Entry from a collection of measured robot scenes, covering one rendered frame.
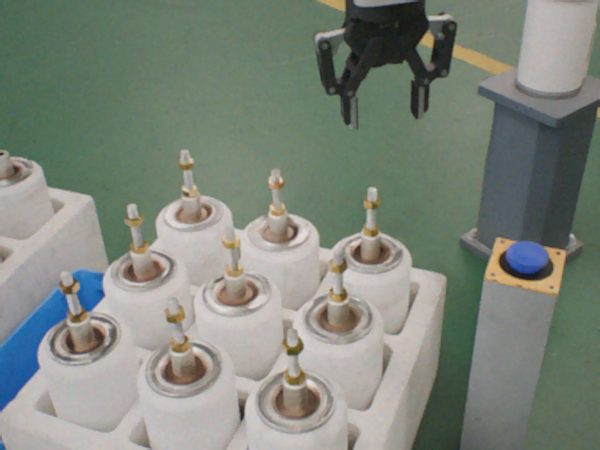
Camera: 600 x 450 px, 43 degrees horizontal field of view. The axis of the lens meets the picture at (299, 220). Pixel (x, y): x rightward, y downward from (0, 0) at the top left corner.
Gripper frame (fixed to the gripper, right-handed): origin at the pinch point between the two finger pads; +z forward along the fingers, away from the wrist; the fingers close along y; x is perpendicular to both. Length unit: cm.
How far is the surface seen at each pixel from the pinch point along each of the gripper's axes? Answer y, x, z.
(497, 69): -57, -92, 48
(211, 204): 18.8, -13.6, 17.7
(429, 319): -3.9, 5.9, 25.6
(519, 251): -9.8, 13.3, 10.4
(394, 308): 0.3, 5.3, 23.2
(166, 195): 26, -56, 44
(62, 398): 37.2, 11.2, 20.8
